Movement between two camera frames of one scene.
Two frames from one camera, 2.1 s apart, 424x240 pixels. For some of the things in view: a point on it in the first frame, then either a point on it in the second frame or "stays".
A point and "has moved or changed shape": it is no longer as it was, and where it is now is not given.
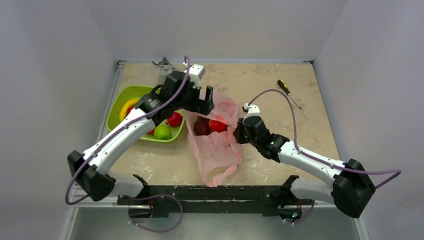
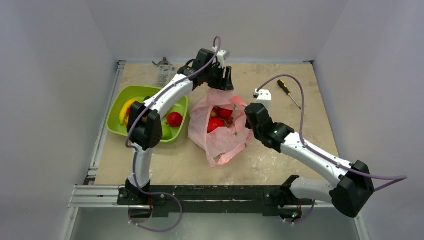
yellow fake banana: (127, 104) stays
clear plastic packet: (163, 70) stays
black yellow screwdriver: (285, 86) stays
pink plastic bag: (219, 152) has moved or changed shape
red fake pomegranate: (175, 120) stays
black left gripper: (201, 106) to (223, 84)
